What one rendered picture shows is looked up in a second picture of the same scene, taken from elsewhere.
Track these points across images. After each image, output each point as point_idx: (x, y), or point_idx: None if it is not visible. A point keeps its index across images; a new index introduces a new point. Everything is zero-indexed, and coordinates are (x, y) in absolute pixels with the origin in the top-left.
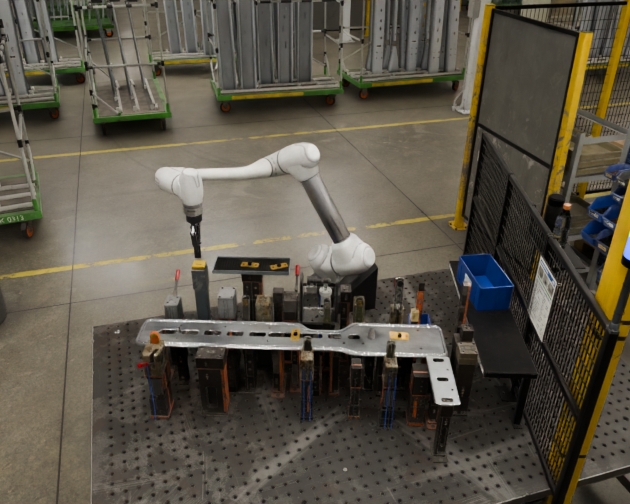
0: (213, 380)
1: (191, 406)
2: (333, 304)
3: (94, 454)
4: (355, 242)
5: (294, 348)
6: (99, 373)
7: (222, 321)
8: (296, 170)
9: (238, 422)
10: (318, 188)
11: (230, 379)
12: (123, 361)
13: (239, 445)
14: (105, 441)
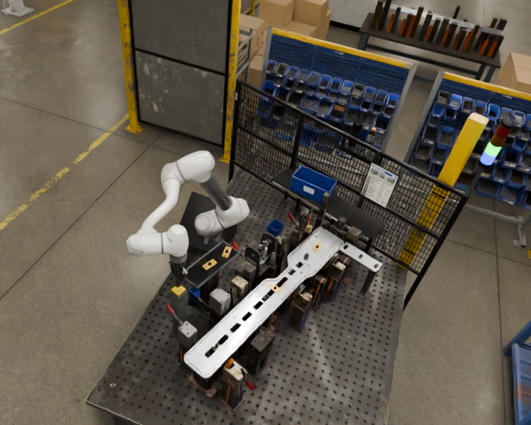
0: (265, 354)
1: None
2: None
3: None
4: (237, 201)
5: (286, 297)
6: (154, 422)
7: (227, 314)
8: (202, 176)
9: (276, 363)
10: (214, 180)
11: (247, 345)
12: (155, 399)
13: (296, 374)
14: None
